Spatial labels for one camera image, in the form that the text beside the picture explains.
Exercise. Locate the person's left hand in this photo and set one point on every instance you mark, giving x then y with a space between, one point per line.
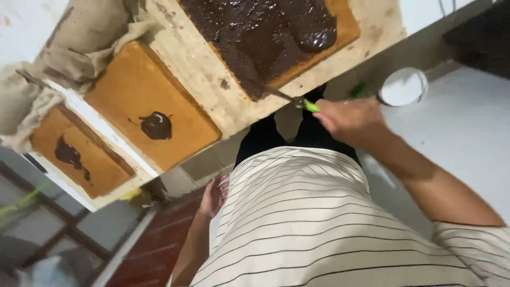
210 199

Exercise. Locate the person's right hand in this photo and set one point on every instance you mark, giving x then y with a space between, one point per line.
352 119

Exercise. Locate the person's left fingers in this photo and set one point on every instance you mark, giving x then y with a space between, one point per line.
223 189

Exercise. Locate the person's right fingers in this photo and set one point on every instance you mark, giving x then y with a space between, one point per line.
321 115

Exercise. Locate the small green object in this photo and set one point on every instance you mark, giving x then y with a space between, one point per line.
358 90

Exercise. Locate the black trousers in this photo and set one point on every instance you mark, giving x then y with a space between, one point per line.
263 137

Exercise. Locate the sponge cake sheet chocolate covered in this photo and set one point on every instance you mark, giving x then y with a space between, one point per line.
342 30

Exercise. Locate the round chocolate dollop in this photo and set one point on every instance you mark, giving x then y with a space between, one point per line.
156 125

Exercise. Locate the dark chocolate spread layer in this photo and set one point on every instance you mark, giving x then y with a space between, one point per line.
259 36

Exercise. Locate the cream striped shirt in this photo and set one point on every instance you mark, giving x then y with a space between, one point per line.
318 223

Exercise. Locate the stained beige baking paper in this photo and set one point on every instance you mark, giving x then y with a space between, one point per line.
199 67

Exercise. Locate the small sponge cake sheet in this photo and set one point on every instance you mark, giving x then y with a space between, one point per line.
99 171

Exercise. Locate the large sponge cake sheet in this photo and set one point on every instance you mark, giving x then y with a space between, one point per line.
131 91

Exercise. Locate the long chocolate smear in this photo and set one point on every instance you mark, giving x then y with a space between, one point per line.
69 155

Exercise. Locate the crumpled beige cloth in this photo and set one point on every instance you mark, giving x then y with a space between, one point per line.
71 52

